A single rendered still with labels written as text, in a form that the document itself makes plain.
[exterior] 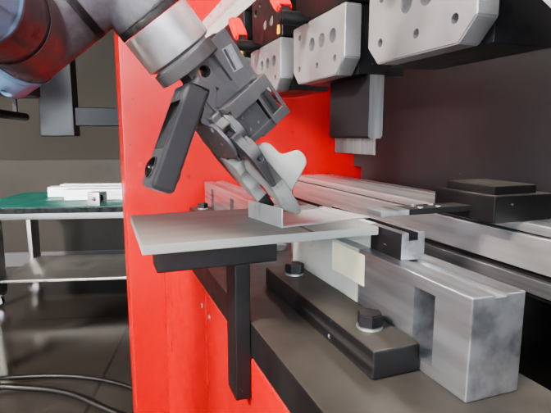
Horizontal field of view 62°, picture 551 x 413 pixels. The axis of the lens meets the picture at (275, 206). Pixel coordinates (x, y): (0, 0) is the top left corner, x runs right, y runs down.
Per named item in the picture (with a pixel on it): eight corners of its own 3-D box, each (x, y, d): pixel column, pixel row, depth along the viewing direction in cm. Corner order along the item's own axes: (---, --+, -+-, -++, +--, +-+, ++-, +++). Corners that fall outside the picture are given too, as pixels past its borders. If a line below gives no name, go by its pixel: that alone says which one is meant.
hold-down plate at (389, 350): (265, 285, 71) (265, 266, 70) (297, 281, 73) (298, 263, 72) (372, 381, 43) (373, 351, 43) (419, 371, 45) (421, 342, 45)
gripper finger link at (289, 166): (335, 183, 52) (282, 122, 51) (302, 220, 51) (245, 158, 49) (323, 186, 55) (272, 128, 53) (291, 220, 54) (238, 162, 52)
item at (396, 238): (318, 226, 68) (319, 206, 68) (336, 224, 69) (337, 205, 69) (400, 260, 50) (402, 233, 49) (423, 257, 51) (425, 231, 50)
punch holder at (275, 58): (251, 96, 85) (250, 2, 83) (293, 97, 88) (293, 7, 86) (280, 88, 71) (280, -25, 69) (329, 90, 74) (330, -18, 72)
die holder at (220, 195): (205, 213, 136) (204, 181, 135) (225, 211, 139) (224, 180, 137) (259, 252, 90) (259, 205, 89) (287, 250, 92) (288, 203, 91)
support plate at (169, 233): (130, 222, 60) (129, 215, 60) (311, 211, 70) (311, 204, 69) (142, 256, 44) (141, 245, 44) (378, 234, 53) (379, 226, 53)
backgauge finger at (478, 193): (350, 216, 68) (351, 183, 67) (486, 206, 77) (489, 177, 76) (399, 232, 57) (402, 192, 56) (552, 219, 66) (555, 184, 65)
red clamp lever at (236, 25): (226, 14, 83) (239, 43, 77) (248, 16, 84) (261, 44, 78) (225, 24, 84) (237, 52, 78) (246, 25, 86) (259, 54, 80)
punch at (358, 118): (329, 152, 65) (330, 83, 63) (341, 152, 65) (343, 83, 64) (367, 155, 55) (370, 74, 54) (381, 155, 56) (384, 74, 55)
